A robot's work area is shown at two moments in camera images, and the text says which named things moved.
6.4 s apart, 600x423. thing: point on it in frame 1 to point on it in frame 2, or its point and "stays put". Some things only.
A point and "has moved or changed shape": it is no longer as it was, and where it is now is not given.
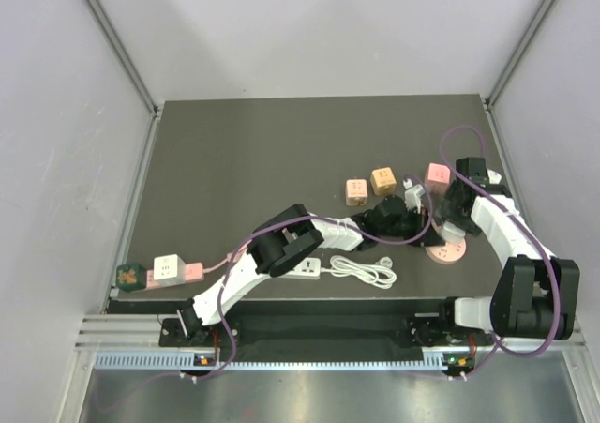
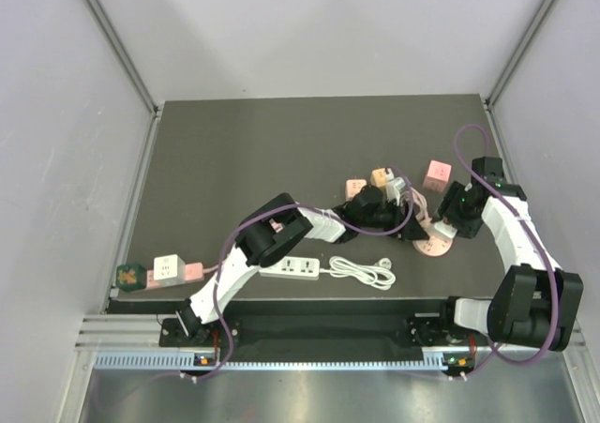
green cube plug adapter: (131, 277) stays put
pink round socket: (450, 253) has moved or changed shape
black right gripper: (446, 210) stays put
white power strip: (308, 269) stays put
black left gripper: (417, 219) to (408, 230)
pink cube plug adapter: (439, 177) stays put
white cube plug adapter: (169, 270) stays put
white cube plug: (451, 233) has moved or changed shape
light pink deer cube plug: (356, 192) stays put
